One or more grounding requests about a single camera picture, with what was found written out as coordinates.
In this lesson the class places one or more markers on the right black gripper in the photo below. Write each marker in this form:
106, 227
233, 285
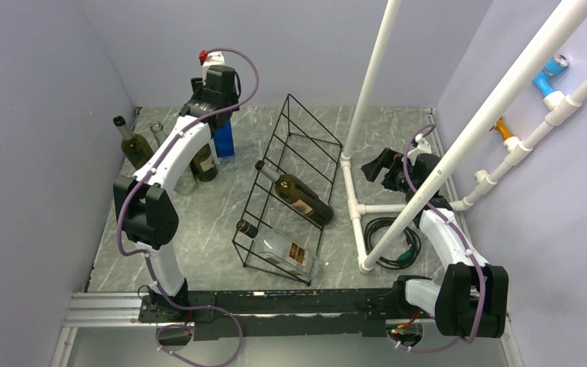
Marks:
389, 159

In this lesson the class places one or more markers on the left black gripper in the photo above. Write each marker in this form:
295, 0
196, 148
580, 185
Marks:
198, 86

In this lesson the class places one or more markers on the blue square glass bottle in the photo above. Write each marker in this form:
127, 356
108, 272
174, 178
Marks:
224, 142

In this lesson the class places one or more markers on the dark green wine bottle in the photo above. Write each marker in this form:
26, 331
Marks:
203, 165

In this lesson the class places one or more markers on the dark labelled wine bottle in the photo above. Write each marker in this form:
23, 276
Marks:
298, 195

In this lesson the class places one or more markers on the clear square liquor bottle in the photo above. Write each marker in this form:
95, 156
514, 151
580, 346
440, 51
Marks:
278, 249

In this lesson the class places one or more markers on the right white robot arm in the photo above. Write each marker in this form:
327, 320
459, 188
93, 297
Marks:
472, 298

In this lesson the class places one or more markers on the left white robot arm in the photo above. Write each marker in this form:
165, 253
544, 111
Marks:
145, 212

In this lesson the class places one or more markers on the green wine bottle far left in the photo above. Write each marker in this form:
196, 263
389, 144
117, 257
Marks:
135, 147

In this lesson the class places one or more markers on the clear empty glass bottle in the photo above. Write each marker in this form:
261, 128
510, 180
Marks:
186, 184

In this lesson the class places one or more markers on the orange pipe fitting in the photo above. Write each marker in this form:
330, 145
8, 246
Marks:
501, 128

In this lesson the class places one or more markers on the blue pipe fitting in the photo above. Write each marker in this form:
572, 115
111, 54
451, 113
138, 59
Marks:
554, 66

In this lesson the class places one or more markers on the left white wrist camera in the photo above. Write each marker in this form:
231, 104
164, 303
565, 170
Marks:
209, 59

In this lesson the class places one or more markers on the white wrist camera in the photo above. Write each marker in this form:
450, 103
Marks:
209, 59
420, 146

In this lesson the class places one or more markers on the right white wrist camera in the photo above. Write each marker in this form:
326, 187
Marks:
420, 146

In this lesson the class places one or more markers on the black wire wine rack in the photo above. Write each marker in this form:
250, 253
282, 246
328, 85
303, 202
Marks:
301, 145

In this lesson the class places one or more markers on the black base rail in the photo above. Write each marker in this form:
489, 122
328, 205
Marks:
365, 312

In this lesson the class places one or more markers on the white PVC pipe frame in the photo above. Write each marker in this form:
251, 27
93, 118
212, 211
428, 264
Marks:
555, 31

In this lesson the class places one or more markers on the aluminium frame rail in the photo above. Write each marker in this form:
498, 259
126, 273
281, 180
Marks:
94, 310

